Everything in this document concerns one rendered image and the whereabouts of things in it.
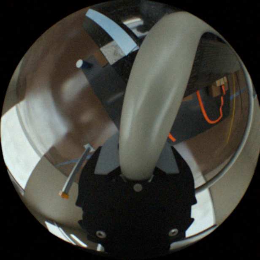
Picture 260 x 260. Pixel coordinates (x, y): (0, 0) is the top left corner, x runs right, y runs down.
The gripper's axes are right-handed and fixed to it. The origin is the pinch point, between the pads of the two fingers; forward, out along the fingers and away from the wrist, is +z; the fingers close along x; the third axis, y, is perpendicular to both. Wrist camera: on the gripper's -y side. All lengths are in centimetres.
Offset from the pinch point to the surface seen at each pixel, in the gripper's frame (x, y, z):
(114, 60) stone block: -5.3, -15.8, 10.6
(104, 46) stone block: -8.2, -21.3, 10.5
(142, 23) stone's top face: 2.0, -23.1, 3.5
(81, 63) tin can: -59, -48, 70
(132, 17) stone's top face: 0.0, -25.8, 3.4
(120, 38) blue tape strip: -2.9, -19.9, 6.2
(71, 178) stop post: -94, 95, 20
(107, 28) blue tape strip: -6.2, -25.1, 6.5
